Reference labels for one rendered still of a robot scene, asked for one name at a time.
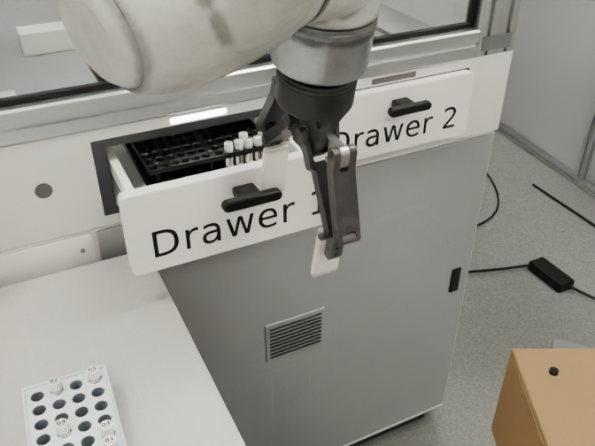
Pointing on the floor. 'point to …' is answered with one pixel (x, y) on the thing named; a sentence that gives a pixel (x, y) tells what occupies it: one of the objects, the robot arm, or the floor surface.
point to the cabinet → (325, 303)
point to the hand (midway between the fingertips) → (297, 222)
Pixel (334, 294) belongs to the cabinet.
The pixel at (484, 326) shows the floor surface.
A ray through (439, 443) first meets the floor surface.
